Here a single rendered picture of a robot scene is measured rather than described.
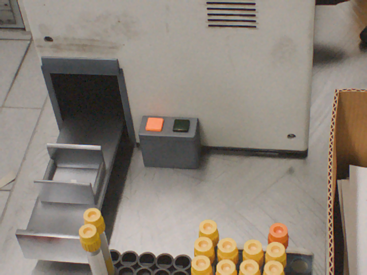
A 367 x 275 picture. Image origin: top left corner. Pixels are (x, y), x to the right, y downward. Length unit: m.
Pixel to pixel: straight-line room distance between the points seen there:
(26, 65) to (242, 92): 1.66
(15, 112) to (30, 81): 0.13
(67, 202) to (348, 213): 0.27
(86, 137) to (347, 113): 0.28
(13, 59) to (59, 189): 1.68
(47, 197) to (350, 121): 0.30
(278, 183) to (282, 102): 0.09
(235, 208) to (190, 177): 0.06
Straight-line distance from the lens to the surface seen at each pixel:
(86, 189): 0.75
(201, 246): 0.63
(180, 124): 0.80
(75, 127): 0.84
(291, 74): 0.76
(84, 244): 0.66
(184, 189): 0.81
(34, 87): 2.31
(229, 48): 0.74
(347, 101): 0.71
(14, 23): 2.51
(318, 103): 0.90
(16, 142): 2.16
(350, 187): 0.74
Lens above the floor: 1.50
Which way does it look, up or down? 47 degrees down
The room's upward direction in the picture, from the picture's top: 7 degrees counter-clockwise
